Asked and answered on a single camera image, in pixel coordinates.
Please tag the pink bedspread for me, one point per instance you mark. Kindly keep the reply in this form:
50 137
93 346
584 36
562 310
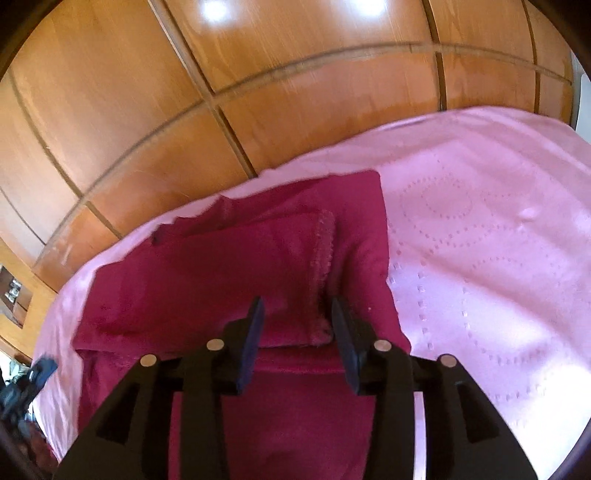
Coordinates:
489 230

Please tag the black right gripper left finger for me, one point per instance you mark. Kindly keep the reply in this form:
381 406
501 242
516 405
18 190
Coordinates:
128 436

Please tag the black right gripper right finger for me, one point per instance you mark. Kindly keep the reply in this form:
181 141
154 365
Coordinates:
466 436

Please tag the wooden wardrobe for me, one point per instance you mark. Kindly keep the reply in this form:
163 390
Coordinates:
114 112

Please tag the wooden shelf with items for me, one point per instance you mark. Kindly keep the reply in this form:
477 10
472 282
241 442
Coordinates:
15 298

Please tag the dark red garment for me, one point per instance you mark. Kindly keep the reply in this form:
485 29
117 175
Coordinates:
296 247

